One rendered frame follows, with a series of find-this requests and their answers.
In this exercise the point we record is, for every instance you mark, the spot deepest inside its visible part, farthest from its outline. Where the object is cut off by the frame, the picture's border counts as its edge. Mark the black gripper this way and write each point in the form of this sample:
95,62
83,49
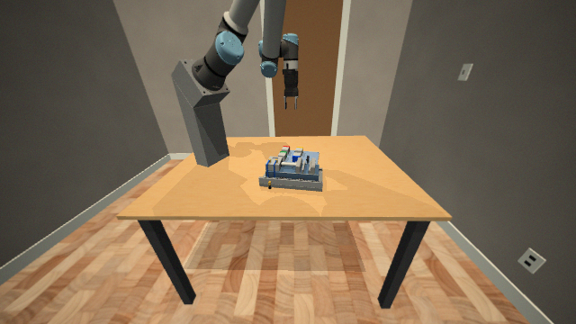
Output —
290,81

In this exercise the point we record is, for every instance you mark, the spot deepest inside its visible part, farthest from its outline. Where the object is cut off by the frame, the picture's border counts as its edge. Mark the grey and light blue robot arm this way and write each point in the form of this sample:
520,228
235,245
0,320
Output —
227,51

